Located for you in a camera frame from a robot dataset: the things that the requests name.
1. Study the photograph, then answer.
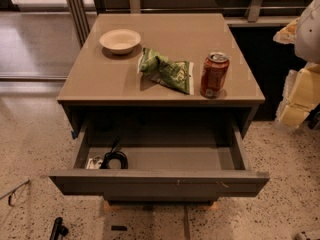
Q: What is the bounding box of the green chip bag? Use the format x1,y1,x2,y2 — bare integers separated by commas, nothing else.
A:
138,47,194,95

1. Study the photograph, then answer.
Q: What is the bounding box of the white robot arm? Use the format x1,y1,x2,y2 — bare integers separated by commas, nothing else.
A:
273,0,320,131

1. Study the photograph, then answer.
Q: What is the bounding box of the white paper bowl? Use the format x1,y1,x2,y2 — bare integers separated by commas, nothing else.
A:
99,29,141,55

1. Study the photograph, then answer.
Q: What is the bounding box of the black object on floor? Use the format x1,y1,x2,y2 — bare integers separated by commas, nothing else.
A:
49,217,69,240

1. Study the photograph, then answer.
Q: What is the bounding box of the orange soda can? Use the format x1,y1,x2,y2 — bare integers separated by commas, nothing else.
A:
200,52,230,98

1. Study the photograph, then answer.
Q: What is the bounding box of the small white packet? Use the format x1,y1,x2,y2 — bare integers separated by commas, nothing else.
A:
86,157,103,169

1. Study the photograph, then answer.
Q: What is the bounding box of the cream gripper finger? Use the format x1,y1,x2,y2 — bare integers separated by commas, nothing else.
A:
278,63,320,128
273,18,299,44

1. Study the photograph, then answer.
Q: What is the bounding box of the dark object right floor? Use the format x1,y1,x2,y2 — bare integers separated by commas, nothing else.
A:
308,106,320,130

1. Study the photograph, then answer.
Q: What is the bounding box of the coiled black cable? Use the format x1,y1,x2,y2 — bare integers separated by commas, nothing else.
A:
99,136,129,170

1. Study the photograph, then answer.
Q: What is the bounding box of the grey drawer cabinet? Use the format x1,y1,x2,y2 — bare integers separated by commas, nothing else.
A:
58,13,265,133

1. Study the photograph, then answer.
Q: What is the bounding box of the grey top drawer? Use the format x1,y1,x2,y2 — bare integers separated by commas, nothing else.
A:
49,119,269,203

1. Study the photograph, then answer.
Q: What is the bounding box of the metal window frame post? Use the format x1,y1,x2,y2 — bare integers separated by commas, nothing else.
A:
66,0,90,46

